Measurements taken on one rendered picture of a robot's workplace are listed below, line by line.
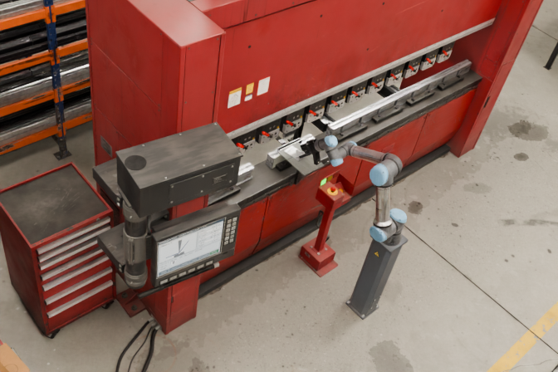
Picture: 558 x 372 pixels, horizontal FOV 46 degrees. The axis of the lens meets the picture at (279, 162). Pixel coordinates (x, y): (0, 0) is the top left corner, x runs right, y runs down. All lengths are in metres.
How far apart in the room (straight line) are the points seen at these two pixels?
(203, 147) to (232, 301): 2.05
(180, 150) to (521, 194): 4.04
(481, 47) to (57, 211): 3.67
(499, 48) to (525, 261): 1.75
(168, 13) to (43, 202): 1.48
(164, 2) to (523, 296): 3.62
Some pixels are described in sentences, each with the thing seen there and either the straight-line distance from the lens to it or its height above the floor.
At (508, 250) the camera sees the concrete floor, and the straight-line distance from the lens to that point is 5.81.
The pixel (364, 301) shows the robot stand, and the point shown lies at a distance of 4.78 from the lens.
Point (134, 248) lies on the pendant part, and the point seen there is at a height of 1.44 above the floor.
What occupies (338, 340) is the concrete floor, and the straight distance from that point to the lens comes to 4.77.
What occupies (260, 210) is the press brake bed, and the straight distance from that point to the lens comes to 4.47.
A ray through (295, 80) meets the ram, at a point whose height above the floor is 1.60.
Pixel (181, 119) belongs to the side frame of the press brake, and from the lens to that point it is 3.20.
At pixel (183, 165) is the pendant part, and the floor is 1.95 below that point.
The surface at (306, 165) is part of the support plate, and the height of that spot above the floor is 1.00.
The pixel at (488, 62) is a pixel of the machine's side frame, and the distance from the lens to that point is 5.90.
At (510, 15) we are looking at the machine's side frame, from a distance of 5.68.
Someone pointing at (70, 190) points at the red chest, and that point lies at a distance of 4.11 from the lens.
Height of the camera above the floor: 3.94
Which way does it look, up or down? 43 degrees down
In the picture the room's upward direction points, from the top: 11 degrees clockwise
